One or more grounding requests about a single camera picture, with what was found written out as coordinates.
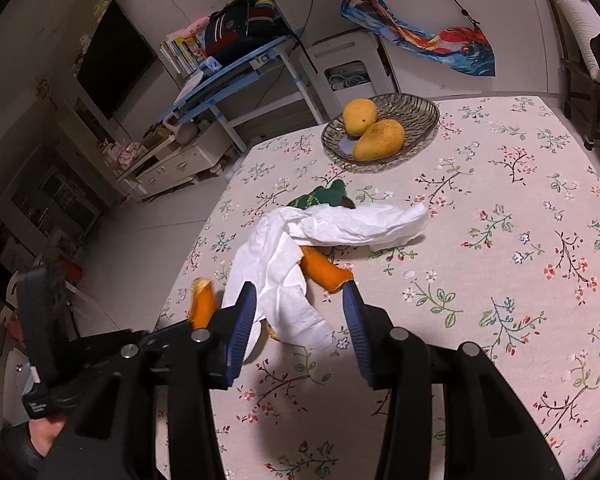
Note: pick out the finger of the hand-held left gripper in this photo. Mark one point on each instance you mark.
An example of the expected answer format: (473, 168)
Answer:
(172, 331)

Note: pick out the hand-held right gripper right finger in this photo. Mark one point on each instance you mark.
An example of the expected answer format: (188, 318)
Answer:
(355, 325)

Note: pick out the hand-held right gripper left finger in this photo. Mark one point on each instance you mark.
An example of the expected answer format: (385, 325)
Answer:
(242, 330)

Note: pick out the white tissue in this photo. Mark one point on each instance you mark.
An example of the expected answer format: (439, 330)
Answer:
(360, 227)
(275, 270)

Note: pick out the green wrapper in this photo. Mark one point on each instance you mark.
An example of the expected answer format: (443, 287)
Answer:
(325, 195)

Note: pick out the dark glass cabinet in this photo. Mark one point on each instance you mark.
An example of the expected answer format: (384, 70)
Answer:
(55, 200)

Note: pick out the white drawer cabinet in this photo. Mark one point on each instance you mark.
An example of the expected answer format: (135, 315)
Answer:
(180, 165)

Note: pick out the floral tablecloth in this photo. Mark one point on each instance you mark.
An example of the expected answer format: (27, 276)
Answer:
(480, 210)

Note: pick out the pink flower decoration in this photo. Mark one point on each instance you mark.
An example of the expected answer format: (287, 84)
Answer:
(129, 152)

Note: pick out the long yellow mango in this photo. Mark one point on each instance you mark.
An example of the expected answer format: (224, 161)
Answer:
(380, 141)

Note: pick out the pink pot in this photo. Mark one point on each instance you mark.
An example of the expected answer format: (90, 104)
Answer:
(182, 132)

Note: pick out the round yellow mango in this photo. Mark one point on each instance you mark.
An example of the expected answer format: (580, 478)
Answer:
(359, 116)

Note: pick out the woven grey fruit basket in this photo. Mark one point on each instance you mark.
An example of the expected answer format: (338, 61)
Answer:
(415, 115)

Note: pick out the blue desk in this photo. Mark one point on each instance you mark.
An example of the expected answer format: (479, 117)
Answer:
(230, 72)

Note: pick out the white appliance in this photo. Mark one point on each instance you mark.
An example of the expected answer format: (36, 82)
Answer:
(340, 50)

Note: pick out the black television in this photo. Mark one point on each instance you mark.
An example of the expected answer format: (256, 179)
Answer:
(115, 60)

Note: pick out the row of books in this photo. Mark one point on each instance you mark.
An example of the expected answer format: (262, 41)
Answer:
(180, 50)

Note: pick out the colourful hanging cloth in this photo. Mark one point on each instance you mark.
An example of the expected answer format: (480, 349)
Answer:
(430, 45)

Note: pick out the dark striped backpack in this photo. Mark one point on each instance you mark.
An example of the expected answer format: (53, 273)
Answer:
(235, 25)

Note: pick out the wooden chair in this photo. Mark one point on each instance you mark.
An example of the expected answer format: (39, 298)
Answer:
(575, 85)

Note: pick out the white cushion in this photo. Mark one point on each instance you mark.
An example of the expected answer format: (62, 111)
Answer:
(577, 20)

